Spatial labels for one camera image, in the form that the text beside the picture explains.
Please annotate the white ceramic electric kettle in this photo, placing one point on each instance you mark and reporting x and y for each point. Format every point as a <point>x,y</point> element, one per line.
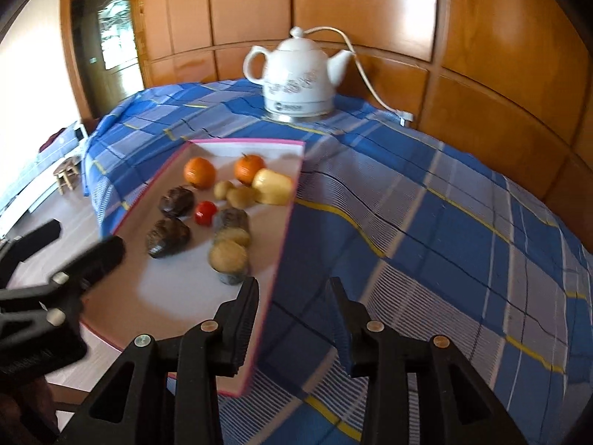
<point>296,74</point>

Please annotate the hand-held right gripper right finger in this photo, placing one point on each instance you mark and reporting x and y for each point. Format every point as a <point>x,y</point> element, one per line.
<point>345,329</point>

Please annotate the large orange mandarin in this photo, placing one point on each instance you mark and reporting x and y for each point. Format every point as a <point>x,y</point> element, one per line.
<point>200,172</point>

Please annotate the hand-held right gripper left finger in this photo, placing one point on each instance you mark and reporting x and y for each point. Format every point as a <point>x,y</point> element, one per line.
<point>243,320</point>

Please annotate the tiny olive round fruit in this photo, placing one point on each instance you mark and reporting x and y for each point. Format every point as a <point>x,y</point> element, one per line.
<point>224,189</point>

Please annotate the small orange mandarin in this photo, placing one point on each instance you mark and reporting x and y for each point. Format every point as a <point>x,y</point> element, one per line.
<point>249,169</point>

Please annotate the wooden door with glass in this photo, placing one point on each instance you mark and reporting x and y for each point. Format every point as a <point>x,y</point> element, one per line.
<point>116,32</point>

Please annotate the pale yellow fruit chunk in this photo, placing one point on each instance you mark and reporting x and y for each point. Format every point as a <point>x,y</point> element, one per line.
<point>273,187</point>

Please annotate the pink shallow tray box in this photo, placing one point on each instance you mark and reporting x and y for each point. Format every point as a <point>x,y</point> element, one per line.
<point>176,296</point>

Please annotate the yellow-green round fruit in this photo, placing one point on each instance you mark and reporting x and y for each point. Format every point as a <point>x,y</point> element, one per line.
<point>242,197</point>

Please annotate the large dark water chestnut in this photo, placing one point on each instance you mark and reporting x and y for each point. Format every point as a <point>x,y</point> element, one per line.
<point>167,237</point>

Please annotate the dark red cloth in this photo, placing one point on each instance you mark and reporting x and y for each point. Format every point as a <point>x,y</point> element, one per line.
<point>50,140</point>

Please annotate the blue plaid tablecloth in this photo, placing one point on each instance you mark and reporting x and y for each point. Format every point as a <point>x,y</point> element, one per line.
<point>417,264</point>

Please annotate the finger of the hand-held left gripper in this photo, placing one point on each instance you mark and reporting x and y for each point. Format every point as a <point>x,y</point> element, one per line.
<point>99,259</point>
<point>41,236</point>

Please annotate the wooden panelled cabinet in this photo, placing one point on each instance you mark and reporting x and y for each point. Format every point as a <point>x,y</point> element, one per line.
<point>370,4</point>

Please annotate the small wooden stool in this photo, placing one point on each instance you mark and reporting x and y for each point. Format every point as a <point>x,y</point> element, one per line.
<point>68,167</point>

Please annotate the red cherry tomato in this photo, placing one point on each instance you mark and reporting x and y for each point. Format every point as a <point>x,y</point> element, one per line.
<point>205,213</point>

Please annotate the small dark water chestnut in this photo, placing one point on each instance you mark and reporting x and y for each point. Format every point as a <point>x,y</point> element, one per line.
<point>177,201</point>

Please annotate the white power plug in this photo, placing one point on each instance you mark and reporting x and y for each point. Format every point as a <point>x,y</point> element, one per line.
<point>406,116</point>

